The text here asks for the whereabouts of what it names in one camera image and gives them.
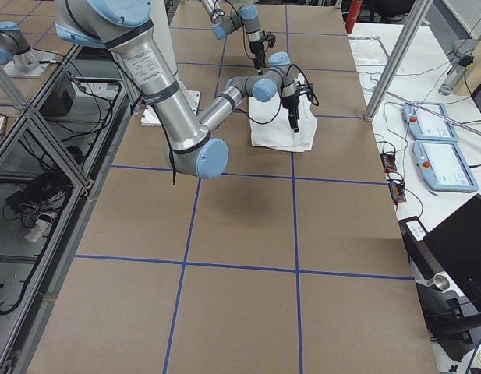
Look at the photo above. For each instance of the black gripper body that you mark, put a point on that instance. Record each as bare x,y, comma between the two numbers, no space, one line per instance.
256,50
291,104

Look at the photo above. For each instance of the white long-sleeve printed shirt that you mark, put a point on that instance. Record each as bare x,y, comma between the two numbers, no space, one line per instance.
270,126

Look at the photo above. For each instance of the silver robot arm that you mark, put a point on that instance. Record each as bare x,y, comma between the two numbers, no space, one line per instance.
126,29
246,17

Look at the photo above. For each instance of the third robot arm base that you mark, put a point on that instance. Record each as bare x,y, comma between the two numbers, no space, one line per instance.
19,59

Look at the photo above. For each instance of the plastic sheet with black border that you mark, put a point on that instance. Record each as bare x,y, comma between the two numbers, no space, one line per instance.
368,51

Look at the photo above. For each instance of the red cylinder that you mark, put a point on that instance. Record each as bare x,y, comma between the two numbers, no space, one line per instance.
353,14

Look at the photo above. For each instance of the upper blue teach pendant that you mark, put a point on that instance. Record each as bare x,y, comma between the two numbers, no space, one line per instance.
423,125

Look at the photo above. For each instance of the blue teach pendant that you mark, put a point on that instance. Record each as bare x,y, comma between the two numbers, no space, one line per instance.
443,167
423,125

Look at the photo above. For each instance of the lower blue teach pendant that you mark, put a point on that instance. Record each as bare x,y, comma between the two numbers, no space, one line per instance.
443,167

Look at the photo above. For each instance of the grey water bottle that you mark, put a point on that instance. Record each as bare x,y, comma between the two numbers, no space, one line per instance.
454,75

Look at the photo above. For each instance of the black laptop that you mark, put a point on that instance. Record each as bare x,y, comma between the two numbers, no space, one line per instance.
455,243

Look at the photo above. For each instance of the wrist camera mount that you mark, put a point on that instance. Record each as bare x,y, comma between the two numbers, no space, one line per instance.
268,40
306,90

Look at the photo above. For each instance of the grabber stick with green handle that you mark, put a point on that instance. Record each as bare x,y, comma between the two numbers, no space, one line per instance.
444,117

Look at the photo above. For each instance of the aluminium frame post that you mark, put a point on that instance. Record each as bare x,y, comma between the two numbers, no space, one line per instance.
408,32

